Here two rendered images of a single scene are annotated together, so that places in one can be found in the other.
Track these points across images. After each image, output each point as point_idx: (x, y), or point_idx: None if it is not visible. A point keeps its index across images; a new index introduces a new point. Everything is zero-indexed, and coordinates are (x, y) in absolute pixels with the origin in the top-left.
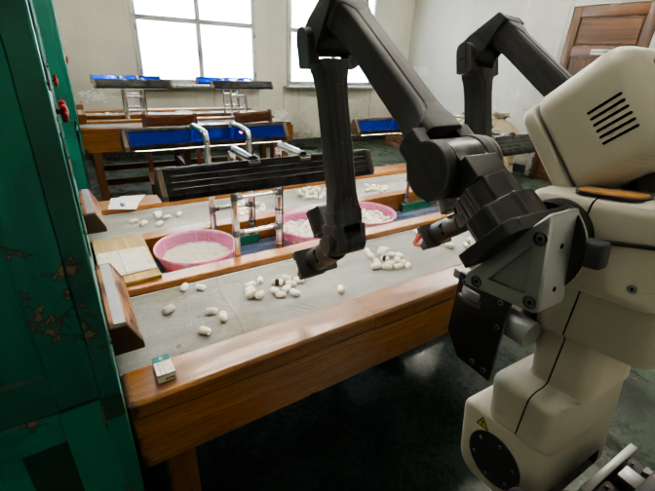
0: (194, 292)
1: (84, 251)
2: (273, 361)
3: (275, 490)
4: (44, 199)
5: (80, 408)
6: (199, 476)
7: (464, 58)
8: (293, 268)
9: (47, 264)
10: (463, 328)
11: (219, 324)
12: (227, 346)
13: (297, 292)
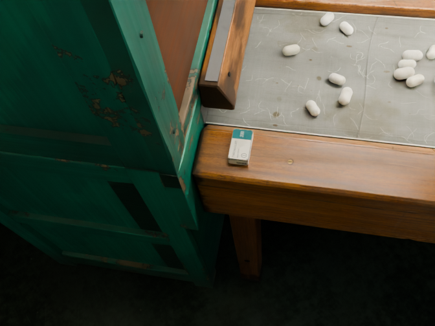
0: (335, 32)
1: (133, 69)
2: (364, 202)
3: (347, 246)
4: (83, 9)
5: (142, 171)
6: (256, 231)
7: None
8: None
9: (97, 68)
10: None
11: (336, 105)
12: (321, 152)
13: None
